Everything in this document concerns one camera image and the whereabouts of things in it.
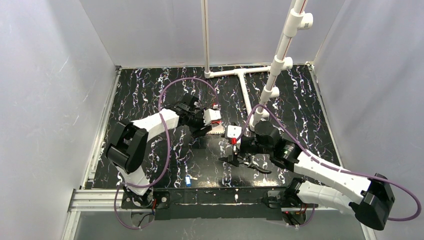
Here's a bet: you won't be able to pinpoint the metal plate with red handle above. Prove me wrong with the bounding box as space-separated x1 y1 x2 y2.
206 120 225 135

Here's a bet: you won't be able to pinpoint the blue key tag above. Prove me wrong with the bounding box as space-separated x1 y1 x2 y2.
185 176 192 187

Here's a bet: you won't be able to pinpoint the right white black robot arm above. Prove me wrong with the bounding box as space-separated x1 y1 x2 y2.
222 121 395 231

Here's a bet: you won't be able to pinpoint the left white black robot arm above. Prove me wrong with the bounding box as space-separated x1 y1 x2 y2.
105 93 221 208

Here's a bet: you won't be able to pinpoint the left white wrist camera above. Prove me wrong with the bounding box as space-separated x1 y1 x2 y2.
203 108 221 126

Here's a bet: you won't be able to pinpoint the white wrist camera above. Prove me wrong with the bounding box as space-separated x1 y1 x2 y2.
224 125 242 146
203 108 221 126

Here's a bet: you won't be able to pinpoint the black handled pliers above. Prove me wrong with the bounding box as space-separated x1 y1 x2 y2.
239 155 272 175

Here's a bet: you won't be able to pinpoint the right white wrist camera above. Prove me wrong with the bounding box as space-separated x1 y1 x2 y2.
224 125 242 146

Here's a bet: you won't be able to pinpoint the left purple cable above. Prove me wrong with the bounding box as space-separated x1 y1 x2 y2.
113 77 220 231

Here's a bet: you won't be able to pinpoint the purple cable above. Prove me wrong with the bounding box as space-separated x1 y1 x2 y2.
235 103 422 229
113 77 220 231

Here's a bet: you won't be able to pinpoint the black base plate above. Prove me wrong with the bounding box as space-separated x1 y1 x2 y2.
120 187 320 222

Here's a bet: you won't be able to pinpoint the aluminium left rail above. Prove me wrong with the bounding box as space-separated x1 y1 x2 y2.
79 65 122 190

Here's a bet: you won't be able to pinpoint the aluminium rail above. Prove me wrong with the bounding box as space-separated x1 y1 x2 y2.
62 187 376 240
79 65 122 190

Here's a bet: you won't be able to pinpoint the white PVC pipe frame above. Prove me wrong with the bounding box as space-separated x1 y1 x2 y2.
200 0 314 131

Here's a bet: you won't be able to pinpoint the aluminium front rail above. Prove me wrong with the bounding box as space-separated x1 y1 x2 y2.
62 187 376 240

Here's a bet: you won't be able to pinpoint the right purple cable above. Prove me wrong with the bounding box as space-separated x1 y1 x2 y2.
235 103 422 229

